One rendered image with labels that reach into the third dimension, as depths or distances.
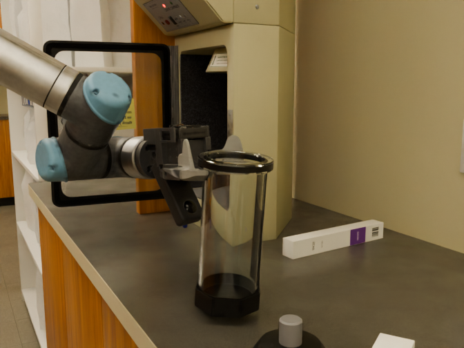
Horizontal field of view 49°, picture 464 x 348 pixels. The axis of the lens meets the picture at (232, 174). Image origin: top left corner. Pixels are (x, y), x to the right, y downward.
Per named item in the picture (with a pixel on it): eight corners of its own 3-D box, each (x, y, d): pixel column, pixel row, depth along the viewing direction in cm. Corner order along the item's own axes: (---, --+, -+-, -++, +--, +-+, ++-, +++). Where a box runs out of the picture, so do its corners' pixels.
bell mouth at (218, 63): (255, 73, 134) (255, 52, 133) (295, 72, 119) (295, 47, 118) (193, 72, 126) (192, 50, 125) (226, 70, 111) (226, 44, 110)
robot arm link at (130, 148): (122, 180, 90) (160, 175, 95) (136, 181, 87) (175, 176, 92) (119, 137, 89) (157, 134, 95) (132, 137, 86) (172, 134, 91)
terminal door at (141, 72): (172, 197, 137) (170, 43, 130) (52, 208, 126) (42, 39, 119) (172, 197, 138) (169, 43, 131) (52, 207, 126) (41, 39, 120)
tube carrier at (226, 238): (277, 298, 78) (289, 160, 73) (225, 320, 71) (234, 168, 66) (229, 274, 86) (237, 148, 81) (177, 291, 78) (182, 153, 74)
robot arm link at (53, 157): (47, 113, 83) (108, 114, 90) (28, 156, 89) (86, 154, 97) (62, 152, 79) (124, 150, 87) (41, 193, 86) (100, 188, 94)
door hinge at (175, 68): (177, 195, 139) (174, 45, 132) (181, 197, 137) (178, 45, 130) (171, 195, 138) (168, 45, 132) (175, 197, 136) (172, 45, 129)
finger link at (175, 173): (169, 170, 74) (157, 166, 82) (170, 181, 74) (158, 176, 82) (201, 168, 75) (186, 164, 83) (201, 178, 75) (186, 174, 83)
